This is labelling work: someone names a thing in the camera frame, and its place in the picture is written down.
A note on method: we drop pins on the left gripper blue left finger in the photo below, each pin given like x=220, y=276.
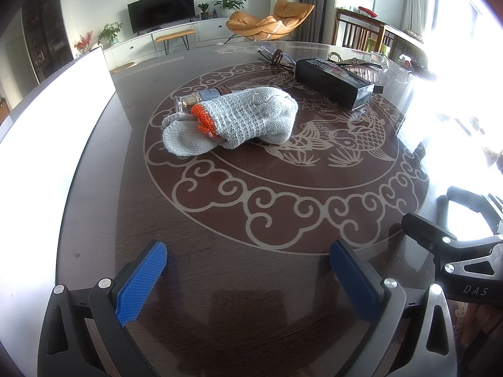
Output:
x=66, y=348

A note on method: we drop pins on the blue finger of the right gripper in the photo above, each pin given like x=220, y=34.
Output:
x=490, y=206
x=436, y=240

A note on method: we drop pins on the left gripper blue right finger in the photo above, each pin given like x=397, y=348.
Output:
x=427, y=347

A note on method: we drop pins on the rhinestone gold hair claw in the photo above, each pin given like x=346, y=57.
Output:
x=334, y=57

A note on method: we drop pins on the black rectangular box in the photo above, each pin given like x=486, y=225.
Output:
x=346, y=88

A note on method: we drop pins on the wooden dining chair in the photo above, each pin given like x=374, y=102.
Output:
x=358, y=31

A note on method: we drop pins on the grey knit work glove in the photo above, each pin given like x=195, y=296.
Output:
x=263, y=113

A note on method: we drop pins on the gold cosmetic tube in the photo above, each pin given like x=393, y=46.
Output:
x=186, y=102

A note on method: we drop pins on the orange lounge chair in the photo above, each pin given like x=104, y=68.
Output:
x=286, y=17

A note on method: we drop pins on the grey curtain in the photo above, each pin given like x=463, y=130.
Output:
x=312, y=4

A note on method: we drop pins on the red flower arrangement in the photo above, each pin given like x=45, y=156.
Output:
x=84, y=42

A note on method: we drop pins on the green potted plant left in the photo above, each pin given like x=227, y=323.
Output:
x=109, y=33

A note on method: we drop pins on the green potted plant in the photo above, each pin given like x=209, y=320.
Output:
x=109, y=33
x=228, y=7

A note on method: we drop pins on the white tv cabinet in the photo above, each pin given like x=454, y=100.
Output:
x=141, y=48

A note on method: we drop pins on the wooden bench with metal legs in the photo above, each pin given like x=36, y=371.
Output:
x=166, y=38

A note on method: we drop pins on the green potted plant right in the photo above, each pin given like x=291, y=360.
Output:
x=228, y=7

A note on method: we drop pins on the dark display shelf cabinet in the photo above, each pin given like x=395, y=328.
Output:
x=45, y=37

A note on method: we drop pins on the small potted plant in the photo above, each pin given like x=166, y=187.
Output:
x=204, y=10

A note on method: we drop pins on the black flat screen television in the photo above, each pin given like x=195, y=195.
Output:
x=148, y=14

